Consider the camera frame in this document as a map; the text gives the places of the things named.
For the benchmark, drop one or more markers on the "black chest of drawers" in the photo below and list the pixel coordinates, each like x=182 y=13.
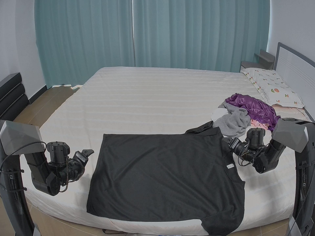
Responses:
x=11 y=95

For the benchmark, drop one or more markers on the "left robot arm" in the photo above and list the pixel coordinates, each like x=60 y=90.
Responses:
x=19 y=136

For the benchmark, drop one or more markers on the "pink garment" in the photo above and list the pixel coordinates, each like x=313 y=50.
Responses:
x=258 y=124

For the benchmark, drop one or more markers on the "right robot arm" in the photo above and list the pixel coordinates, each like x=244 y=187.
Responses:
x=290 y=134

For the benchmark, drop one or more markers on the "blue-green curtain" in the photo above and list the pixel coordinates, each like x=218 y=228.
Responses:
x=201 y=26
x=83 y=33

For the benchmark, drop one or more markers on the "black T-shirt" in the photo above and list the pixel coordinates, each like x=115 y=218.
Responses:
x=167 y=176

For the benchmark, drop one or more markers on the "grey garment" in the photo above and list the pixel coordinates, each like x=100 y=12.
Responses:
x=233 y=124

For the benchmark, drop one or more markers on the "white garment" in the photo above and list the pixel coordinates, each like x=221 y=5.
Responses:
x=217 y=113

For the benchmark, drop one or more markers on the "grey bedside table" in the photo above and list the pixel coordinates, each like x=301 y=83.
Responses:
x=258 y=64

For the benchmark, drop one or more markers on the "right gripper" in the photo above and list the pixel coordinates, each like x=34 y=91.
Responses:
x=233 y=146

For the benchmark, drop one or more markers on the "purple garment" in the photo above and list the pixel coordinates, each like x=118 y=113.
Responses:
x=258 y=109

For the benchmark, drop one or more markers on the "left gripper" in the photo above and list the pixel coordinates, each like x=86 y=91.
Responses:
x=81 y=157

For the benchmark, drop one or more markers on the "bed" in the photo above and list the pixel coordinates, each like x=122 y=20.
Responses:
x=147 y=102

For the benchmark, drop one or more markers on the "white printed pillow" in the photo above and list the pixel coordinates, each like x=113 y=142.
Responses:
x=273 y=87

